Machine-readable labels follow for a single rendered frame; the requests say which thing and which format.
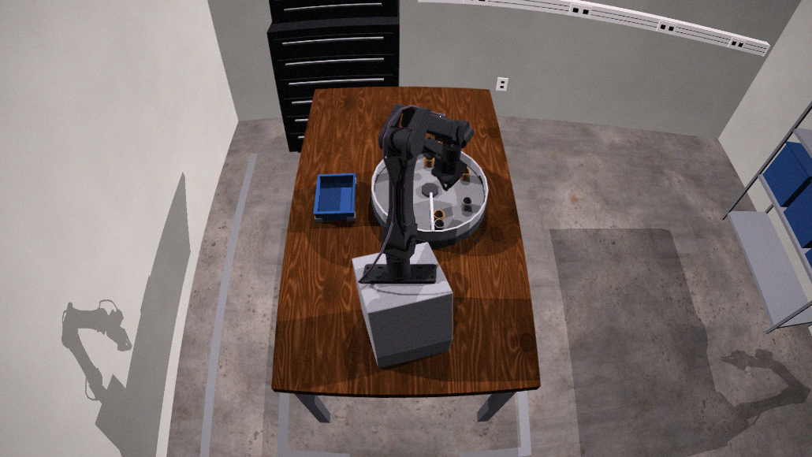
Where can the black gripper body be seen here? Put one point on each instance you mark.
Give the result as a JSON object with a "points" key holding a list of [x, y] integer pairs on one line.
{"points": [[451, 171]]}

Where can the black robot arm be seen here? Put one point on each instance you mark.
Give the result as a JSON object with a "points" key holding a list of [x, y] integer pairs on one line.
{"points": [[408, 144]]}

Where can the white round turntable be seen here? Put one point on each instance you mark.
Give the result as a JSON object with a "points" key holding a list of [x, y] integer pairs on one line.
{"points": [[459, 224]]}

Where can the blue open tray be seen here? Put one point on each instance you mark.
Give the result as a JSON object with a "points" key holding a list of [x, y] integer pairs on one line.
{"points": [[335, 193]]}

